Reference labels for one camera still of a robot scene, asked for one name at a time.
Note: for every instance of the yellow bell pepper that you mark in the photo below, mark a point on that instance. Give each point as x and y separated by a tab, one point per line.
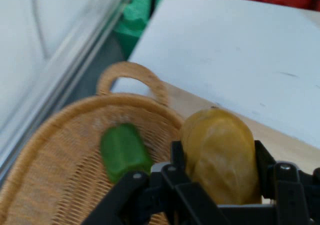
220	155

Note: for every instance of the white flat board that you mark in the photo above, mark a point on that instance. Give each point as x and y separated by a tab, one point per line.
225	55

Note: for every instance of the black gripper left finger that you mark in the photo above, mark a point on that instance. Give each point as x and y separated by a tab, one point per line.
160	197

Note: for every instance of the green bell pepper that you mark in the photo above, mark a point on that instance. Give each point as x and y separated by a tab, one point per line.
123	150

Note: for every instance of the aluminium frame rail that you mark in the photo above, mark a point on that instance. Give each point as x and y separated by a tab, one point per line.
65	57

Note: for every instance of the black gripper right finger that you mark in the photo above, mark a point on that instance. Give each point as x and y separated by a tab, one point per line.
292	192

